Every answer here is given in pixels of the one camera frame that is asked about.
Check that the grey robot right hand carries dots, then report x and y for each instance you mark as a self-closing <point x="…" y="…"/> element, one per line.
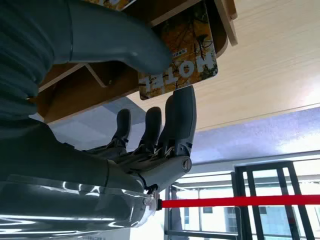
<point x="62" y="185"/>

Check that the brown cardboard card organizer box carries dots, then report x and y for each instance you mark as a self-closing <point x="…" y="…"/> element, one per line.
<point x="75" y="89"/>

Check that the red barrier belt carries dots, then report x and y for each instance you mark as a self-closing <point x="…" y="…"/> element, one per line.
<point x="237" y="201"/>

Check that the grey metal window frame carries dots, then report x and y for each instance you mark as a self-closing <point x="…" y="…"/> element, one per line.
<point x="167" y="212"/>

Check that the black metal window frame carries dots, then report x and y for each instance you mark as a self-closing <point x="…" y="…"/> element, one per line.
<point x="241" y="185"/>

